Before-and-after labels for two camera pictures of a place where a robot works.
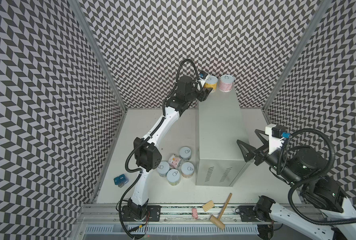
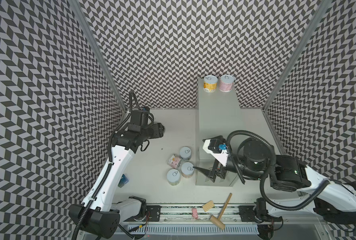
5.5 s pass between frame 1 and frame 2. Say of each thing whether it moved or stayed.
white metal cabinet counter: stayed
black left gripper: moved
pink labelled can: stayed
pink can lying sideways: stayed
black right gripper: moved
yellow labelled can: stayed
